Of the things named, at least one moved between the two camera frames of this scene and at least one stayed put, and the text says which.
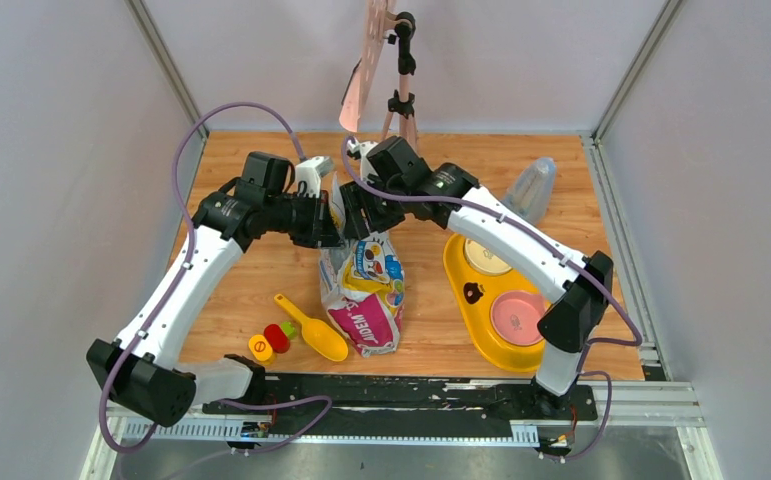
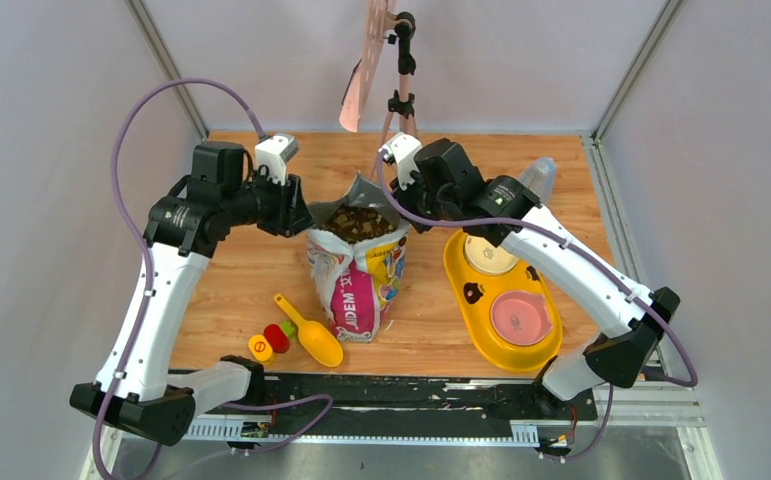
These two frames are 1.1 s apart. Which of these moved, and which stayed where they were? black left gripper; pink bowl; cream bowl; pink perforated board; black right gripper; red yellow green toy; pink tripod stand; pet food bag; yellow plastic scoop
Moved: black right gripper; black left gripper; pet food bag
Stayed: cream bowl; yellow plastic scoop; pink perforated board; pink tripod stand; red yellow green toy; pink bowl
